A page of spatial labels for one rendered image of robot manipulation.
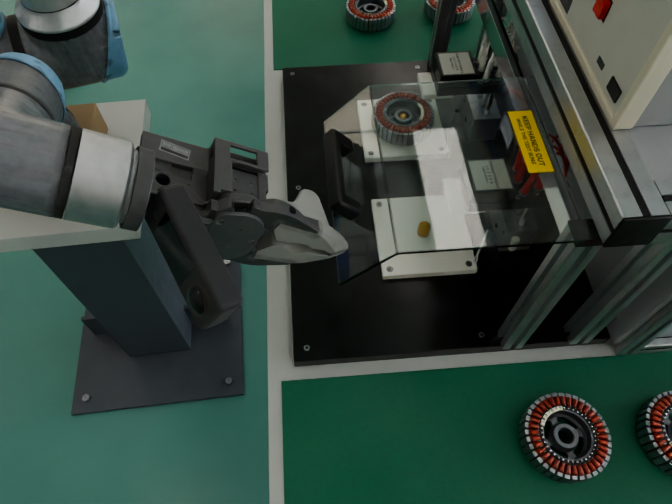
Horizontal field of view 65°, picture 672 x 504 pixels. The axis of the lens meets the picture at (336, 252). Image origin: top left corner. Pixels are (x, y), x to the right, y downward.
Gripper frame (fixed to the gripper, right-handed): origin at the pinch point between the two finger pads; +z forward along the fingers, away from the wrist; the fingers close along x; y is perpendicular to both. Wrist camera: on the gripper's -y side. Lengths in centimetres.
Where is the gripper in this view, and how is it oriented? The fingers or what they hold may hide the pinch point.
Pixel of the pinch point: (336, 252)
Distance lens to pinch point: 53.1
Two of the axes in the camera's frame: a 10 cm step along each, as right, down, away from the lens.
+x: -5.0, 4.9, 7.1
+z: 8.6, 1.8, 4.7
